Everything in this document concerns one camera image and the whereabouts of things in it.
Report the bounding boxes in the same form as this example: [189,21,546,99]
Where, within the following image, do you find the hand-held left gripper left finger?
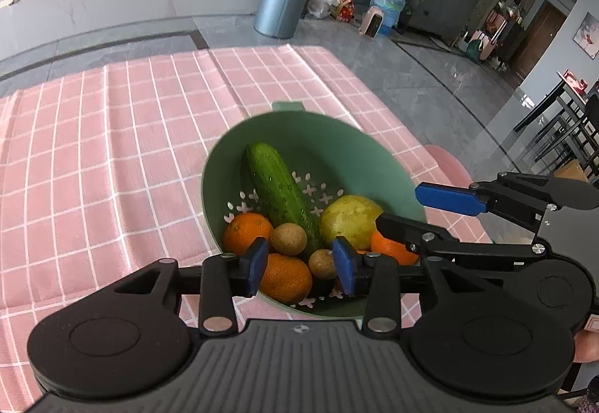
[113,236,270,333]

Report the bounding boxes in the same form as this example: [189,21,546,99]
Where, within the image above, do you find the person's right hand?
[575,329,599,363]

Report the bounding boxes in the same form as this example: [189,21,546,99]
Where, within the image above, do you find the small brown round fruit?
[270,223,308,256]
[308,248,338,279]

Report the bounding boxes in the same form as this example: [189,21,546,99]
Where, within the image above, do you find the blue-grey pedal trash can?
[253,0,315,40]

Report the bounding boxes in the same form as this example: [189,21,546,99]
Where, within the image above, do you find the small pink heater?
[359,6,385,39]

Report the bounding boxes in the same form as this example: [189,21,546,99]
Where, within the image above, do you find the pink checked tablecloth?
[0,45,492,400]

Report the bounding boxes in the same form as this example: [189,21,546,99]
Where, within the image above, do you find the green colander bowl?
[200,101,428,319]

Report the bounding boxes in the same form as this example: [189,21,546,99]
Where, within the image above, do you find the yellow-green mango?
[319,195,385,251]

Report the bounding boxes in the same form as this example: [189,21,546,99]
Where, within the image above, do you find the black dining chairs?
[512,71,599,184]

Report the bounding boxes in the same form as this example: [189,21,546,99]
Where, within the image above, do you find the dark grey cabinet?
[407,0,485,46]

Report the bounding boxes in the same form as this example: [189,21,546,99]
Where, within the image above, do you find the orange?
[259,253,313,305]
[222,213,274,257]
[371,230,419,266]

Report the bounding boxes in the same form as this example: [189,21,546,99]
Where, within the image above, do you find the wall picture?
[573,12,599,58]

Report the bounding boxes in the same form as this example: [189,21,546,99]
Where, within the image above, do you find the brown door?
[510,4,569,82]

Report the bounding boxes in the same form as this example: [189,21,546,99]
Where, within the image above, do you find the pink suitcase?
[487,13,506,58]

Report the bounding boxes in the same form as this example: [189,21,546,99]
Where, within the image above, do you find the white plastic bag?
[306,0,338,19]

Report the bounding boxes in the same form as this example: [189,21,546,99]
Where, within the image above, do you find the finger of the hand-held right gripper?
[415,172,562,231]
[375,213,553,269]

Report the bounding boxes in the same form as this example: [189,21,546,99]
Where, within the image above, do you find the large water bottle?
[370,0,407,37]

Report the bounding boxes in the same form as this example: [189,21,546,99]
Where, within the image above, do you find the green cucumber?
[246,142,326,250]

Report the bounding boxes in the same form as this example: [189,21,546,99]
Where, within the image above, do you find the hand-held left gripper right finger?
[331,238,506,333]

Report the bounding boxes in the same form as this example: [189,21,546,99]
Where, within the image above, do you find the red gift bag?
[331,0,356,22]

